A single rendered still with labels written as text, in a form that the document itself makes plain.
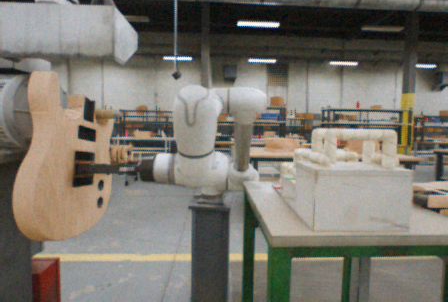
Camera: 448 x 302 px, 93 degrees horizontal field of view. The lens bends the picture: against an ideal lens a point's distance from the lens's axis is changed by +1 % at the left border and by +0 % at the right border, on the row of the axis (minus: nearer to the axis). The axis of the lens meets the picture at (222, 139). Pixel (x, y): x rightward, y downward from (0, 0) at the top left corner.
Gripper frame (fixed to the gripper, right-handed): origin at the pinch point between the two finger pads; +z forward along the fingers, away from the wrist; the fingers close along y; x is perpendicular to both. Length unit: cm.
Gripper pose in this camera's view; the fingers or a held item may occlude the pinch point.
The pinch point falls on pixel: (85, 168)
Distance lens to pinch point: 74.7
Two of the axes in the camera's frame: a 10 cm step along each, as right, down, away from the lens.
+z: -10.0, 0.0, -0.4
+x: 0.0, -9.9, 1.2
